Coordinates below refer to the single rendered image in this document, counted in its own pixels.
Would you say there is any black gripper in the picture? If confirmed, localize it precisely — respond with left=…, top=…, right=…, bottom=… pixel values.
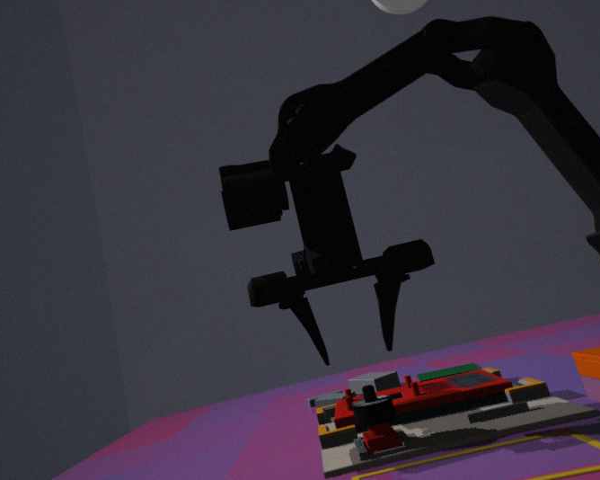
left=248, top=203, right=435, bottom=366

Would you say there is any green flat bar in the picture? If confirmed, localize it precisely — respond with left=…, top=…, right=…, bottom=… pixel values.
left=416, top=363, right=481, bottom=382

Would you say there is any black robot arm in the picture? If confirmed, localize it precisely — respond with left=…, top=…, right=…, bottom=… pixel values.
left=219, top=16, right=600, bottom=255

